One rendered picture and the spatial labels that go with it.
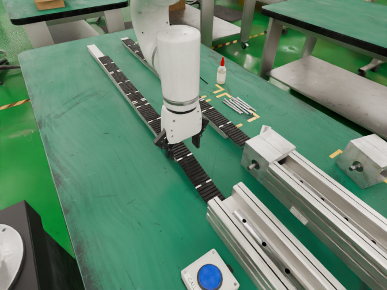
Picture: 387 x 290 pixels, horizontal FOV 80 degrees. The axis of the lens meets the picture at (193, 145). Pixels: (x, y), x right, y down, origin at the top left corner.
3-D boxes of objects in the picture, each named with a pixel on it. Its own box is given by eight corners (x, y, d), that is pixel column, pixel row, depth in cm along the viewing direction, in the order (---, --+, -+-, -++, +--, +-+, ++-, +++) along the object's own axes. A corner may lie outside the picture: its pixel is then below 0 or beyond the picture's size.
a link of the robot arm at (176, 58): (154, 87, 53) (174, 106, 48) (145, 26, 44) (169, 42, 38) (184, 77, 56) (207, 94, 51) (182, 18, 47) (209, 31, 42)
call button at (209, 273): (194, 275, 43) (194, 272, 41) (211, 263, 44) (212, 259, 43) (207, 296, 41) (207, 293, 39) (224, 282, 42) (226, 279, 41)
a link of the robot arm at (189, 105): (188, 78, 56) (188, 89, 58) (155, 88, 53) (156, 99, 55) (208, 94, 51) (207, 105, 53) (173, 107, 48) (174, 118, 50)
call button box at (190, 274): (181, 280, 47) (179, 270, 43) (218, 253, 51) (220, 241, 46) (203, 320, 42) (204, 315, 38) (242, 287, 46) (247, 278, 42)
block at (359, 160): (328, 164, 69) (342, 142, 62) (357, 155, 71) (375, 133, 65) (355, 191, 62) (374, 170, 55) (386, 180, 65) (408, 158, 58)
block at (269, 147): (234, 167, 68) (238, 144, 61) (264, 151, 73) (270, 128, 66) (255, 189, 63) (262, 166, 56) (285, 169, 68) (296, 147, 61)
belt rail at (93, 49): (88, 51, 126) (86, 45, 124) (95, 49, 128) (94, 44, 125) (175, 163, 69) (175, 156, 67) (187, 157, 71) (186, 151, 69)
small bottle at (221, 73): (220, 79, 105) (223, 53, 96) (226, 82, 102) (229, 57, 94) (215, 81, 103) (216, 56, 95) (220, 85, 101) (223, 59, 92)
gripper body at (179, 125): (190, 86, 57) (191, 121, 65) (154, 98, 53) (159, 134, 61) (208, 100, 53) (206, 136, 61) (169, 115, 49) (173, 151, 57)
